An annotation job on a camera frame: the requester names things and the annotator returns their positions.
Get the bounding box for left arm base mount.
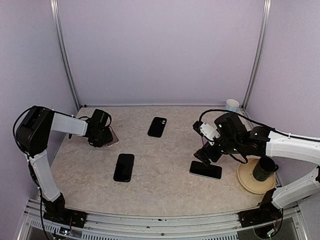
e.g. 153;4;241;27
41;193;88;229

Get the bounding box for aluminium frame post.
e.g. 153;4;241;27
50;0;81;110
242;0;272;111

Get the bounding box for pink phone case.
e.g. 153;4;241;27
105;126;120;148

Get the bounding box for dark green mug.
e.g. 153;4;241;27
252;156;279;182

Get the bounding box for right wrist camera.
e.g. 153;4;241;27
192;120;221;146

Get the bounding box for white-edged phone screen up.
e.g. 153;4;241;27
189;161;222;180

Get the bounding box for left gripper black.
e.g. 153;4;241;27
91;126;114;147

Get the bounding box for beige plate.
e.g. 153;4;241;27
237;158;276;195

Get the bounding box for right aluminium frame post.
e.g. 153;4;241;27
242;0;272;111

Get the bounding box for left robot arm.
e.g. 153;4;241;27
12;105;113;204

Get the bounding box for light blue mug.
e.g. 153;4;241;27
224;99;240;113

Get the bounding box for left aluminium frame post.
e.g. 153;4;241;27
50;0;81;110

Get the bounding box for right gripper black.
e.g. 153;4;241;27
194;136;243;166

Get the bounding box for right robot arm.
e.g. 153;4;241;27
192;110;320;222

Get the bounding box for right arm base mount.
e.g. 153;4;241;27
238;188;283;228

